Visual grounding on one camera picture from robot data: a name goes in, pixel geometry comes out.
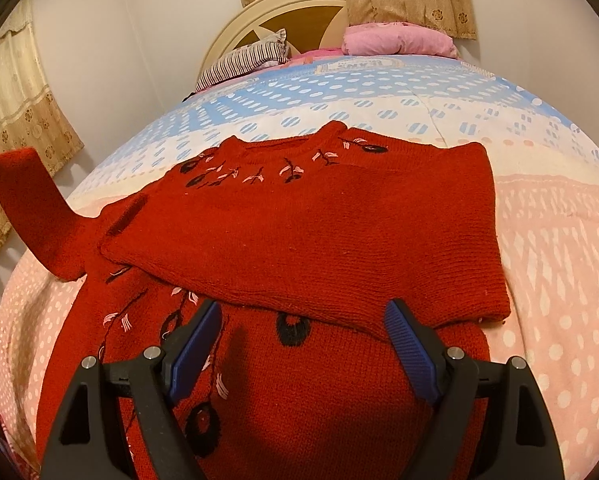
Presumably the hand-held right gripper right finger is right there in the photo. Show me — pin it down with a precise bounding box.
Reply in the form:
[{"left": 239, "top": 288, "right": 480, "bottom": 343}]
[{"left": 383, "top": 299, "right": 565, "bottom": 480}]

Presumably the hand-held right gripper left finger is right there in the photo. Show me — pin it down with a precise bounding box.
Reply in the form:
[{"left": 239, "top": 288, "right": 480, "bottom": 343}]
[{"left": 39, "top": 300, "right": 225, "bottom": 480}]

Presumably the red knit embroidered sweater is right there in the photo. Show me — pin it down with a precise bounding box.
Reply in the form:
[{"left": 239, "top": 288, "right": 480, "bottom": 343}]
[{"left": 0, "top": 121, "right": 513, "bottom": 480}]

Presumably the dotted pink and blue blanket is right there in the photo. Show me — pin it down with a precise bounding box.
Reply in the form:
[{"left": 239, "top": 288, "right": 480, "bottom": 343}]
[{"left": 0, "top": 52, "right": 599, "bottom": 480}]

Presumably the striped pillow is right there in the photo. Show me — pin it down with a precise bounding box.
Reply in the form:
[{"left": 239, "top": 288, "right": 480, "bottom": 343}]
[{"left": 196, "top": 29, "right": 291, "bottom": 90}]

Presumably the pink pillow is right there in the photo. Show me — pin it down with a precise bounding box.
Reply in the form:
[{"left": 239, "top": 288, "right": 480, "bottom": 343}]
[{"left": 342, "top": 21, "right": 459, "bottom": 59}]

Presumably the pink cloth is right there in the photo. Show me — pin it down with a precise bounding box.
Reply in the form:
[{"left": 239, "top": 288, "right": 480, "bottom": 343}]
[{"left": 286, "top": 46, "right": 344, "bottom": 64}]

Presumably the cream wooden bed headboard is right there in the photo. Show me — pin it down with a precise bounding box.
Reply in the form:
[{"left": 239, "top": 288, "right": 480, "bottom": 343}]
[{"left": 199, "top": 0, "right": 353, "bottom": 81}]

